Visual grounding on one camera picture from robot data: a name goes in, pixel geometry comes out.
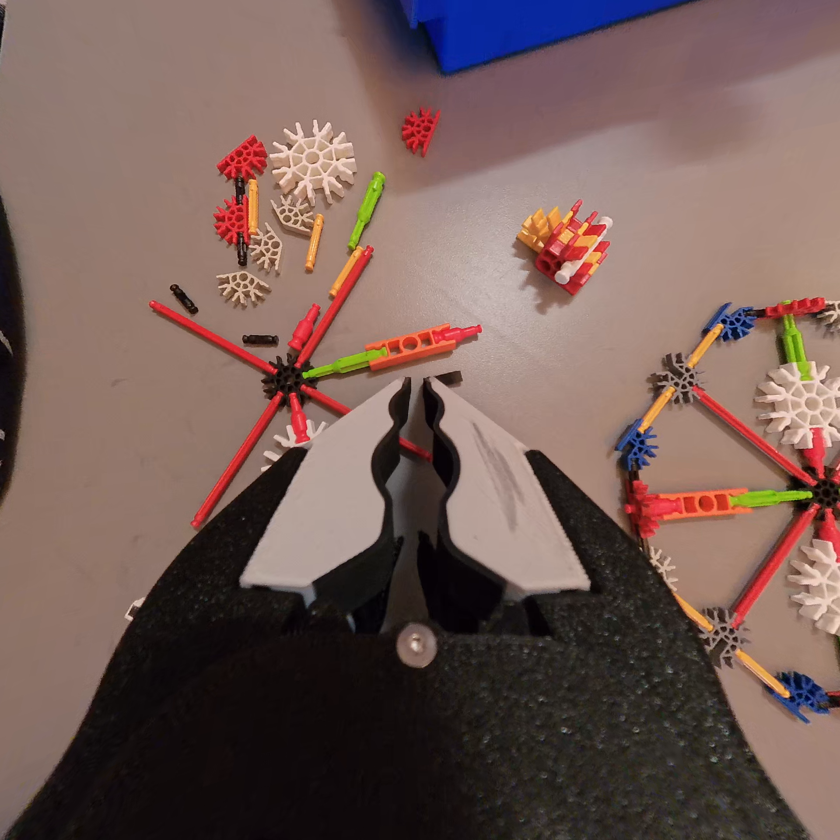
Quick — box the green toy rod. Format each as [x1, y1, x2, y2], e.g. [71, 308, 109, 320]
[346, 171, 387, 252]

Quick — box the colourful toy wheel model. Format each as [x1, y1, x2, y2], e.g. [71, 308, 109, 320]
[615, 297, 840, 725]

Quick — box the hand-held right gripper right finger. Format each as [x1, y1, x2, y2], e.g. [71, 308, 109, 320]
[420, 376, 592, 636]

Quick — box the red round toy connector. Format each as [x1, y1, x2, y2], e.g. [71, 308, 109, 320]
[213, 197, 252, 247]

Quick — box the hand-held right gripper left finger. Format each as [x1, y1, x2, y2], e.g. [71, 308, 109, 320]
[239, 376, 413, 636]

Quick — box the red fan toy connector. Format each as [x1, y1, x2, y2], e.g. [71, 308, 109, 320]
[217, 134, 269, 182]

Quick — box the red spoked toy assembly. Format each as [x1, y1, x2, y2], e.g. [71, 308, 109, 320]
[148, 245, 483, 530]

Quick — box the blue plastic bin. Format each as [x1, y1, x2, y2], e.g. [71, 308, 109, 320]
[394, 0, 700, 74]

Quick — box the red yellow connector stack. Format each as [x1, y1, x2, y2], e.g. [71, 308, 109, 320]
[516, 199, 614, 296]

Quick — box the person's dark striped clothing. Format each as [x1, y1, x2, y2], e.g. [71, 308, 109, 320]
[0, 190, 27, 509]

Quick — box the beige fan toy connector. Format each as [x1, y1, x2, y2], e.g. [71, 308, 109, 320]
[216, 270, 272, 307]
[271, 194, 316, 235]
[248, 222, 284, 273]

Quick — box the large white snowflake connector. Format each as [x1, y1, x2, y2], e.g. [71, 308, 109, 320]
[268, 119, 358, 206]

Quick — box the red half-round toy connector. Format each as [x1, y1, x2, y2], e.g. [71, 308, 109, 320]
[401, 107, 442, 158]

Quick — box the short red toy rod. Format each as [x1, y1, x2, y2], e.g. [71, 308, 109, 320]
[289, 302, 322, 352]

